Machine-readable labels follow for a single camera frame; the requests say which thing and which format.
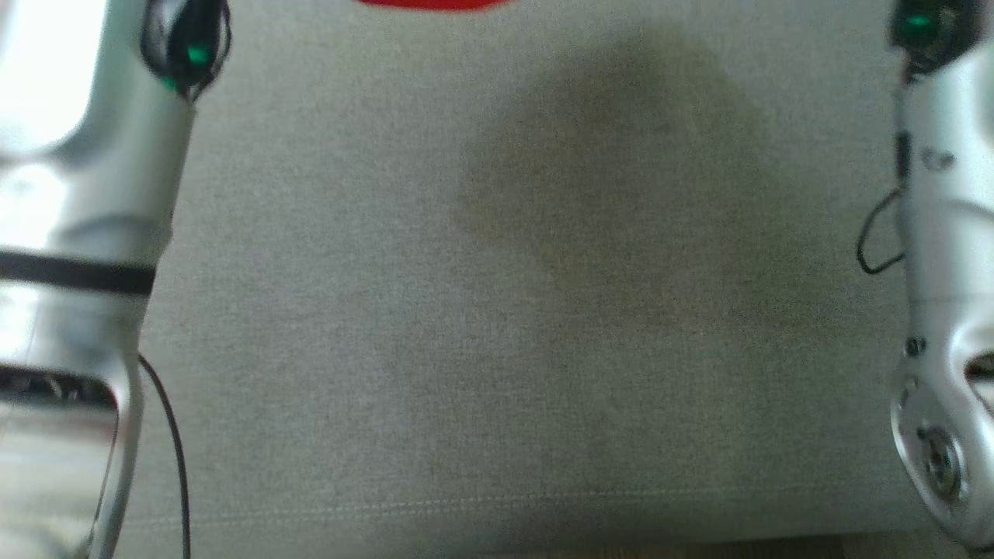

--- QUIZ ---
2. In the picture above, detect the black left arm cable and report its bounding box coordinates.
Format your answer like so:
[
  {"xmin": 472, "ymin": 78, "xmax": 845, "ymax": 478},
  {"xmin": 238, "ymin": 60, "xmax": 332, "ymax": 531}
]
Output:
[{"xmin": 137, "ymin": 353, "xmax": 193, "ymax": 559}]

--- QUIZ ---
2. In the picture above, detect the red and white jersey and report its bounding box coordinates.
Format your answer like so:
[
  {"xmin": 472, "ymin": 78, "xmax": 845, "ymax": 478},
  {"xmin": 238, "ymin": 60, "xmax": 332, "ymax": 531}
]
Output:
[{"xmin": 353, "ymin": 0, "xmax": 513, "ymax": 12}]

